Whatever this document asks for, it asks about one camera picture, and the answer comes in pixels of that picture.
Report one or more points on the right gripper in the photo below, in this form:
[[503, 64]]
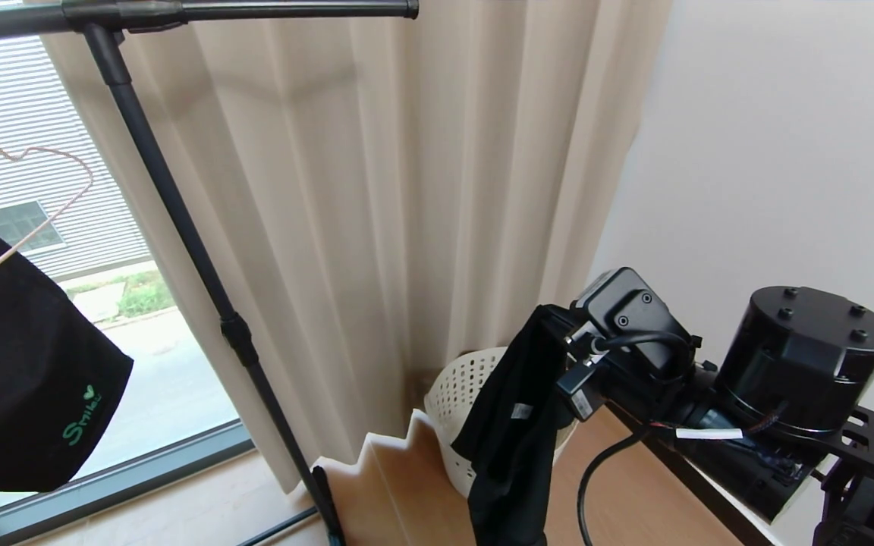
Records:
[[589, 394]]

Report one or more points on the black garment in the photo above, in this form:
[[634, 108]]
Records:
[[513, 440]]

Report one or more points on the black shorts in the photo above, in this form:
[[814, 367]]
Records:
[[20, 379]]

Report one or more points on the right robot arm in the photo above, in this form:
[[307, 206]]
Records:
[[801, 364]]

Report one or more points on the white laundry basket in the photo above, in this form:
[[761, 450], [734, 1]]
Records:
[[460, 394]]

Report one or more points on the black clothes rack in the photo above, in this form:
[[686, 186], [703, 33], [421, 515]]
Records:
[[164, 182]]

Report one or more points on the pink clothes hanger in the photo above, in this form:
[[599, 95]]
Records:
[[42, 222]]

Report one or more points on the beige curtain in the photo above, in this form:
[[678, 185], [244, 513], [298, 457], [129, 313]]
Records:
[[407, 189]]

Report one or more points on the window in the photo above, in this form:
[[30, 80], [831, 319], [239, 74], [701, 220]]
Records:
[[164, 379]]

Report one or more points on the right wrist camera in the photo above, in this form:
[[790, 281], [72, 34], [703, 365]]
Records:
[[627, 311]]

